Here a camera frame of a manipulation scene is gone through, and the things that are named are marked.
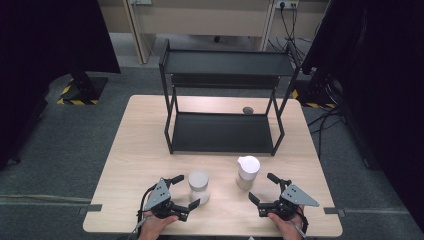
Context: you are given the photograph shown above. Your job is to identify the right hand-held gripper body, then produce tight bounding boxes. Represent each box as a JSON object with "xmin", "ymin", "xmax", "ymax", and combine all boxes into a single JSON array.
[{"xmin": 257, "ymin": 179, "xmax": 320, "ymax": 222}]

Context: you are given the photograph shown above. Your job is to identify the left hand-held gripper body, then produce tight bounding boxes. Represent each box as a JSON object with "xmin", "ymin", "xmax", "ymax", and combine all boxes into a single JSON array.
[{"xmin": 142, "ymin": 177, "xmax": 190, "ymax": 223}]

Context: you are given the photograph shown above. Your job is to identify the glass jar with white spouted lid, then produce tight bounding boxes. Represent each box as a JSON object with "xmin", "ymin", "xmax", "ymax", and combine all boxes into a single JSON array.
[{"xmin": 235, "ymin": 155, "xmax": 261, "ymax": 191}]

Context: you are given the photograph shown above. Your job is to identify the black metal shelf rack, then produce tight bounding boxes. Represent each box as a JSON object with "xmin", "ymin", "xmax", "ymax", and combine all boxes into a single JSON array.
[{"xmin": 158, "ymin": 38, "xmax": 303, "ymax": 157}]

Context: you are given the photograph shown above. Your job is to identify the person's left hand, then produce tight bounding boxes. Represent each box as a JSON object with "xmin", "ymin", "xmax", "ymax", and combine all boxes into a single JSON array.
[{"xmin": 137, "ymin": 210, "xmax": 180, "ymax": 240}]

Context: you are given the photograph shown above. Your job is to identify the person's right hand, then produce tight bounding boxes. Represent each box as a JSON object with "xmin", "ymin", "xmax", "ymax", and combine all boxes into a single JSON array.
[{"xmin": 267, "ymin": 205, "xmax": 306, "ymax": 240}]

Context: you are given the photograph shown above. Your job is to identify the grey tape strip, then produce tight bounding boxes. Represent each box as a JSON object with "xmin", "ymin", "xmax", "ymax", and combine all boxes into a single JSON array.
[
  {"xmin": 323, "ymin": 206, "xmax": 347, "ymax": 218},
  {"xmin": 79, "ymin": 203, "xmax": 103, "ymax": 215}
]

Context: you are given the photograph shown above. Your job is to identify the black stand base striped tape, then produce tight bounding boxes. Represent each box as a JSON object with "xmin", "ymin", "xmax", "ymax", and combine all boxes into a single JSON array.
[
  {"xmin": 291, "ymin": 74, "xmax": 338, "ymax": 110},
  {"xmin": 57, "ymin": 69, "xmax": 109, "ymax": 106}
]

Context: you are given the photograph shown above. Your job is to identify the black curtain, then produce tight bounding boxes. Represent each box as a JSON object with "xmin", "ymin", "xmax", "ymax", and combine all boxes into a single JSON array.
[
  {"xmin": 0, "ymin": 0, "xmax": 122, "ymax": 171},
  {"xmin": 301, "ymin": 0, "xmax": 424, "ymax": 231}
]

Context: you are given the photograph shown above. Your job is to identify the left hand-held gripper cable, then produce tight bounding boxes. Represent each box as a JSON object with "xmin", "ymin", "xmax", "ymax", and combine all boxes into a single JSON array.
[{"xmin": 134, "ymin": 182, "xmax": 158, "ymax": 240}]

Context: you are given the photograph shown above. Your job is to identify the hand-held gripper cable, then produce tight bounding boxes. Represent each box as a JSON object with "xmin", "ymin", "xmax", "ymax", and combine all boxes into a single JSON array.
[
  {"xmin": 134, "ymin": 182, "xmax": 158, "ymax": 240},
  {"xmin": 293, "ymin": 205, "xmax": 310, "ymax": 240}
]

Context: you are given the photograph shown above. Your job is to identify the right hand-held gripper cable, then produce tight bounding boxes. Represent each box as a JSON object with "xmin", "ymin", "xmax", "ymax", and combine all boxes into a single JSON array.
[{"xmin": 293, "ymin": 205, "xmax": 310, "ymax": 240}]

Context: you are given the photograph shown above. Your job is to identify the black cables on floor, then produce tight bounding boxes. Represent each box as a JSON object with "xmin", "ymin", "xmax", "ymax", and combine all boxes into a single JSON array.
[{"xmin": 307, "ymin": 105, "xmax": 345, "ymax": 158}]

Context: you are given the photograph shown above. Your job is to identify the black cables from wall socket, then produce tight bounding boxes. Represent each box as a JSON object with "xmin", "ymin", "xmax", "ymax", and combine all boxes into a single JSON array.
[{"xmin": 266, "ymin": 3, "xmax": 305, "ymax": 63}]

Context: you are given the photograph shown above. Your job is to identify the white wall socket strip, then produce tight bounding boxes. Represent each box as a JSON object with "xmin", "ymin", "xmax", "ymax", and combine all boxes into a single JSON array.
[{"xmin": 274, "ymin": 0, "xmax": 300, "ymax": 10}]

